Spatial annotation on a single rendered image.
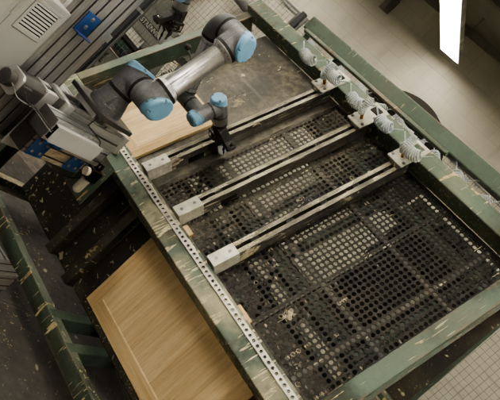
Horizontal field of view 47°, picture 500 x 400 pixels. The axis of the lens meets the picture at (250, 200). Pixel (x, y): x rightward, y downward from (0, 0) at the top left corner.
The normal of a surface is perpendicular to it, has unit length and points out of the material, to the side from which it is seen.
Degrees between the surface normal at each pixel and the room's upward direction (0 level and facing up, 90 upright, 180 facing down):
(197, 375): 90
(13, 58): 90
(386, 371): 59
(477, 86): 90
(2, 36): 90
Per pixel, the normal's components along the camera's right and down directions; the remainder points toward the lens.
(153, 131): 0.02, -0.62
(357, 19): -0.31, -0.19
